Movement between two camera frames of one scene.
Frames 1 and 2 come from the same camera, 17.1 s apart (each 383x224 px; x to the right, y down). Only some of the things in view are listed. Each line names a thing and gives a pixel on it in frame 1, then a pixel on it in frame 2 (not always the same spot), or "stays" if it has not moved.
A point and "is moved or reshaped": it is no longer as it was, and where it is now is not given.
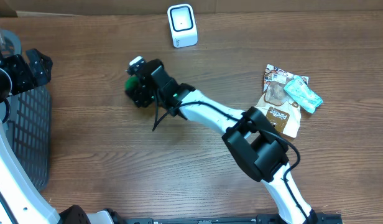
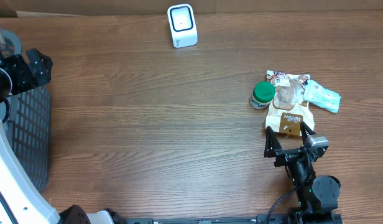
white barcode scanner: x=183 y=25 stays
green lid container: x=131 y=83 to x=263 y=93
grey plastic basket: x=29 y=127 stays
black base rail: x=314 y=218 stays
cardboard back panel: x=41 y=8 stays
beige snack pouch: x=282 y=109 is moved or reshaped
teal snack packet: x=299 y=91 to x=314 y=93
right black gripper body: x=145 y=94 to x=286 y=155
